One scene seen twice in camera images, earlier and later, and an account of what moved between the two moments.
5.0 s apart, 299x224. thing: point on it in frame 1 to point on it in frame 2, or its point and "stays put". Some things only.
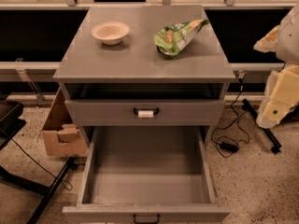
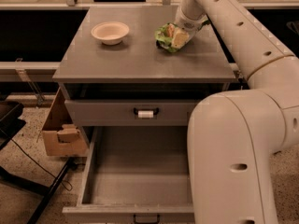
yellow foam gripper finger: (268, 43) to (170, 30)
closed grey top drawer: (145, 112) stays put
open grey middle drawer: (147, 175) stays put
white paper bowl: (109, 33) stays put
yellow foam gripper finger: (280, 96) to (179, 38)
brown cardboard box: (62, 134) stays put
